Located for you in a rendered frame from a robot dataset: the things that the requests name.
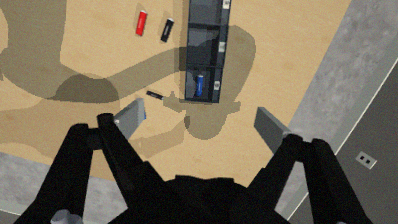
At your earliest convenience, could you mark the dark grey rack of three bins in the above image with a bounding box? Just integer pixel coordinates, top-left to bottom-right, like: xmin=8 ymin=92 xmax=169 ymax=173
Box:
xmin=184 ymin=0 xmax=232 ymax=103

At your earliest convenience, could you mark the red aa battery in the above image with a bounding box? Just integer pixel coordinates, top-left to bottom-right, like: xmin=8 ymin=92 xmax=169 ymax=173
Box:
xmin=136 ymin=10 xmax=147 ymax=35

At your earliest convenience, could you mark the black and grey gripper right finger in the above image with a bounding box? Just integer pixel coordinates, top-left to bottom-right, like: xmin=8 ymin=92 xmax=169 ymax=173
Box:
xmin=226 ymin=107 xmax=373 ymax=224

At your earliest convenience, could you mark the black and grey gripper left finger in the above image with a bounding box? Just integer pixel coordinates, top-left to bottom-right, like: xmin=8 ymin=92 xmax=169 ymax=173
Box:
xmin=13 ymin=98 xmax=191 ymax=224

